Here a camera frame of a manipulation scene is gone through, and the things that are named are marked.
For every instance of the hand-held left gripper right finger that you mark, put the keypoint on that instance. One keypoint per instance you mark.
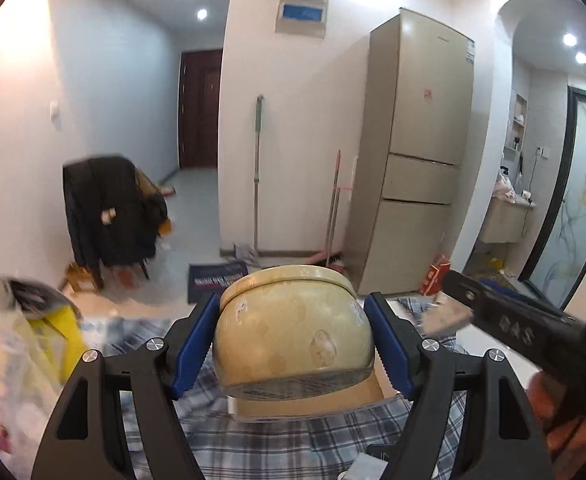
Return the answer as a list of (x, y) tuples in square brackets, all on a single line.
[(390, 345)]

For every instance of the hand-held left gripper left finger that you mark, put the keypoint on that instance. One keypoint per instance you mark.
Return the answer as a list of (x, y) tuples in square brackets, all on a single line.
[(193, 350)]

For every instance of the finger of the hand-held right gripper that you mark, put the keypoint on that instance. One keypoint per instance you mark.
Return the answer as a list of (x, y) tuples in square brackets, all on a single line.
[(468, 292)]

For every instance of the shallow cardboard box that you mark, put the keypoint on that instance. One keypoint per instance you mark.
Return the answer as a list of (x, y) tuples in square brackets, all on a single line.
[(298, 407)]

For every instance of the person's right hand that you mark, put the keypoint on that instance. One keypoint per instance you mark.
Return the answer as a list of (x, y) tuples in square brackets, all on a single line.
[(540, 392)]

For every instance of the red box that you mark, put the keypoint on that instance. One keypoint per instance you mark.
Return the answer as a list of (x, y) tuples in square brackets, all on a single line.
[(434, 275)]

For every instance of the navy tote bag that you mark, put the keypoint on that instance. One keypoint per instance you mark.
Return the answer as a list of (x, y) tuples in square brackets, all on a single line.
[(215, 280)]

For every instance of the beige vanity cabinet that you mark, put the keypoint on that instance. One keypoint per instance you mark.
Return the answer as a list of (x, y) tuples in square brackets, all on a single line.
[(505, 220)]

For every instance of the pink cloth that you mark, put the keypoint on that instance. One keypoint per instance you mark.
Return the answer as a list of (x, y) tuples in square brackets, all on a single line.
[(504, 189)]

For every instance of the wooden chair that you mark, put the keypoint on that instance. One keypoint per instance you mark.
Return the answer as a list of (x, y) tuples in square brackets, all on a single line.
[(98, 275)]

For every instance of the orange box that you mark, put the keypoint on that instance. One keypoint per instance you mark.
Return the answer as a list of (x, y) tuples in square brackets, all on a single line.
[(165, 227)]

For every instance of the black framed glass door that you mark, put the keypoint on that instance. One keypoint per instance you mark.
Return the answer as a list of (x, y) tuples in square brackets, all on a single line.
[(568, 210)]

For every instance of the small brown cardboard box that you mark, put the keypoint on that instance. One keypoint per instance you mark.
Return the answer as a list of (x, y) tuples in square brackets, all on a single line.
[(80, 277)]

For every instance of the blue plaid shirt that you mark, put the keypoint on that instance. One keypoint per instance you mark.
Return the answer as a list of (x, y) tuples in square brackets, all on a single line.
[(283, 450)]

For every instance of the yellow bag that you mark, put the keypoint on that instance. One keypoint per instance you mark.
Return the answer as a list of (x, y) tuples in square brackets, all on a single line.
[(58, 335)]

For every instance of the beige refrigerator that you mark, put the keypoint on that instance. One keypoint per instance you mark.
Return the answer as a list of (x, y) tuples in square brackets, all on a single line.
[(413, 160)]

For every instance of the pink broom and dustpan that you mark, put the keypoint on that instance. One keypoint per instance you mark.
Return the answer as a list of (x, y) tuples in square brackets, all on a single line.
[(334, 200)]

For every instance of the black jacket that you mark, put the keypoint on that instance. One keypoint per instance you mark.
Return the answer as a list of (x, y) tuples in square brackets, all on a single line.
[(108, 210)]

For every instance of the tan bag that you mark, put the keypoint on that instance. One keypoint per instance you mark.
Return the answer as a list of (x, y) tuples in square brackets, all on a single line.
[(148, 182)]

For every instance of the grey bag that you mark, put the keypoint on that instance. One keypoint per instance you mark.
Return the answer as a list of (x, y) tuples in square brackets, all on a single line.
[(23, 295)]

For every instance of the white plastic bag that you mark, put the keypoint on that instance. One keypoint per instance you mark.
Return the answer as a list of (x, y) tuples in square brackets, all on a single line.
[(13, 390)]

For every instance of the dark wooden door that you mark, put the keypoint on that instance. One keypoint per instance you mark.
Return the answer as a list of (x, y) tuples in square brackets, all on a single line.
[(200, 110)]

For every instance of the wall niche shelf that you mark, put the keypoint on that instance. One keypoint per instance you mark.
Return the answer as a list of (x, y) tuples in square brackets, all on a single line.
[(517, 120)]

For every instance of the white wall switch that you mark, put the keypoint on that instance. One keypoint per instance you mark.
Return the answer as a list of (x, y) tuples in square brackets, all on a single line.
[(55, 115)]

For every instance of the wall electrical panel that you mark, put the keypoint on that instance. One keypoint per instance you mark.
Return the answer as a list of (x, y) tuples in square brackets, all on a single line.
[(302, 5)]

